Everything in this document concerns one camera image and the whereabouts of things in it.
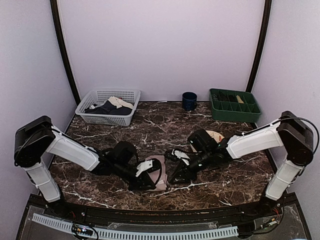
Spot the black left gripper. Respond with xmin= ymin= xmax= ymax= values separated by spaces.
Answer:
xmin=113 ymin=161 xmax=156 ymax=192

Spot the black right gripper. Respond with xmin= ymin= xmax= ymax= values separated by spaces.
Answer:
xmin=169 ymin=149 xmax=212 ymax=185

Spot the pink and white underwear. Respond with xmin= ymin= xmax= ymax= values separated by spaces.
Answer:
xmin=145 ymin=155 xmax=168 ymax=192

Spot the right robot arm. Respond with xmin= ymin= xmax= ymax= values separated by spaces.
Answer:
xmin=166 ymin=111 xmax=320 ymax=217

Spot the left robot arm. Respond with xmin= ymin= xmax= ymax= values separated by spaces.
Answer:
xmin=14 ymin=115 xmax=156 ymax=218

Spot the round floral ceramic plate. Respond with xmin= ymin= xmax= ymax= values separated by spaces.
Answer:
xmin=190 ymin=130 xmax=224 ymax=153

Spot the dark blue mug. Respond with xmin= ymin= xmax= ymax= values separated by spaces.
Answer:
xmin=182 ymin=92 xmax=198 ymax=112

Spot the white perforated plastic basket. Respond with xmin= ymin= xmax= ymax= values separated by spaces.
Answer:
xmin=75 ymin=89 xmax=141 ymax=126

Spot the green compartment organizer tray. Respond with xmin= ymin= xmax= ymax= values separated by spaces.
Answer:
xmin=209 ymin=88 xmax=262 ymax=123

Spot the navy blue garment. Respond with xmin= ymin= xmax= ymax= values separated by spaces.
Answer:
xmin=84 ymin=101 xmax=132 ymax=116

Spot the cream garment in basket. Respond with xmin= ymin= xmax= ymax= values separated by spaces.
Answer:
xmin=107 ymin=96 xmax=134 ymax=110

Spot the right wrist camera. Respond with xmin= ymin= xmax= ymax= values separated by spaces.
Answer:
xmin=164 ymin=149 xmax=191 ymax=166

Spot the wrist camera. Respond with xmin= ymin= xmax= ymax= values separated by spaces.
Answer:
xmin=136 ymin=160 xmax=153 ymax=177
xmin=164 ymin=149 xmax=191 ymax=166

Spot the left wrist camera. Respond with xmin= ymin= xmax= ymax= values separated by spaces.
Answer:
xmin=136 ymin=160 xmax=153 ymax=177

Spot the white slotted cable duct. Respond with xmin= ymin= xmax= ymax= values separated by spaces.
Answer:
xmin=31 ymin=213 xmax=239 ymax=240

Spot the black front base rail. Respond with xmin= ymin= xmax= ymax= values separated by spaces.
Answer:
xmin=16 ymin=193 xmax=311 ymax=240

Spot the right black frame post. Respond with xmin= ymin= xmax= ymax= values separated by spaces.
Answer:
xmin=245 ymin=0 xmax=273 ymax=93

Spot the black frame post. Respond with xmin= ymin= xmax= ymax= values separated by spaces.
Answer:
xmin=245 ymin=0 xmax=273 ymax=93
xmin=49 ymin=0 xmax=81 ymax=105

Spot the left black frame post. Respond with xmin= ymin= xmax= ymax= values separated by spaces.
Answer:
xmin=49 ymin=0 xmax=81 ymax=105

